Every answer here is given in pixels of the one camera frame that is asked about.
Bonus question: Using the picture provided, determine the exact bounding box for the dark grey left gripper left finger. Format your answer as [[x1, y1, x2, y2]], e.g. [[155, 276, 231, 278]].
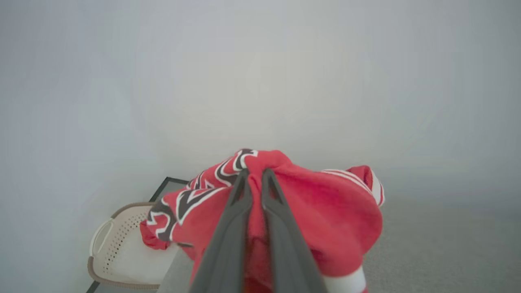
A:
[[190, 170, 253, 293]]

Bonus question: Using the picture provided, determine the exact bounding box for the red Bulls 23 jersey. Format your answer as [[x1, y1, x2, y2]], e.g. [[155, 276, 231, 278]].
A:
[[140, 149, 385, 293]]

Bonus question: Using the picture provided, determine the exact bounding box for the cream perforated laundry basket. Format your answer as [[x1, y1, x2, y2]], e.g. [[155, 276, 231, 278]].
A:
[[87, 202, 180, 290]]

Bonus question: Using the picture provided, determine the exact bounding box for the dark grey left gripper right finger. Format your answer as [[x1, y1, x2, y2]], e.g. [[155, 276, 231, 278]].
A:
[[261, 169, 328, 293]]

